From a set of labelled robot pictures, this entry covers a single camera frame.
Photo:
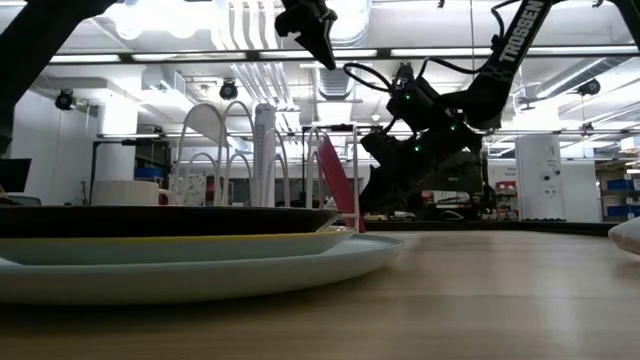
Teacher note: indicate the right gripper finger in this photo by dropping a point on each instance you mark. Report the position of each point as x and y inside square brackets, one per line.
[410, 195]
[377, 192]

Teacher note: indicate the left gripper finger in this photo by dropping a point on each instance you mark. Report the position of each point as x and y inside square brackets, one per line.
[322, 47]

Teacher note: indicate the pink plate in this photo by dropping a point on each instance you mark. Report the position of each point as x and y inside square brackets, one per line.
[337, 180]

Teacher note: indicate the light blue plate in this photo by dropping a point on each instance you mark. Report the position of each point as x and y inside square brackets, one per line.
[225, 280]

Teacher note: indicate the dark brown plate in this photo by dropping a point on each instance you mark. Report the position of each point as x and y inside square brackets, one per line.
[150, 222]

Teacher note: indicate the yellow plate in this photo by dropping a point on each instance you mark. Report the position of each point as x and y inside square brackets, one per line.
[150, 251]

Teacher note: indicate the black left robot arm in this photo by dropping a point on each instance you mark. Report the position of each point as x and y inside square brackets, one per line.
[30, 55]

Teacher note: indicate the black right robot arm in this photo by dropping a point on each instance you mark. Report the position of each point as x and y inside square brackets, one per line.
[520, 37]

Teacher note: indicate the black computer monitor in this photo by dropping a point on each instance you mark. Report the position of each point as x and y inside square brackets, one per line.
[470, 175]

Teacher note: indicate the black ceiling spotlight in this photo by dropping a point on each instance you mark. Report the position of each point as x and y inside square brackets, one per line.
[228, 90]
[65, 100]
[589, 87]

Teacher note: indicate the white pillar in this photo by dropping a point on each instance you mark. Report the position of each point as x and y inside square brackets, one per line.
[540, 175]

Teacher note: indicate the white tower fan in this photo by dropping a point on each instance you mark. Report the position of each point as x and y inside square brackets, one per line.
[264, 150]

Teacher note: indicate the blue storage bins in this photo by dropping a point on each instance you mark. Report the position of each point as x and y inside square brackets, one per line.
[622, 197]

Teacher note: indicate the white striped towel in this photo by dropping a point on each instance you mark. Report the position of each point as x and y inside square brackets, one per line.
[627, 237]

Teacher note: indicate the white mug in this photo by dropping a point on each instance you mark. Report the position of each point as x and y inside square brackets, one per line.
[125, 192]

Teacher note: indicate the small black monitor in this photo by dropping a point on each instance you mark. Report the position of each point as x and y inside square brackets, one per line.
[14, 175]

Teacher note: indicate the black desk frame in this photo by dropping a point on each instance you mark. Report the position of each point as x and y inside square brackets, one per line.
[93, 170]

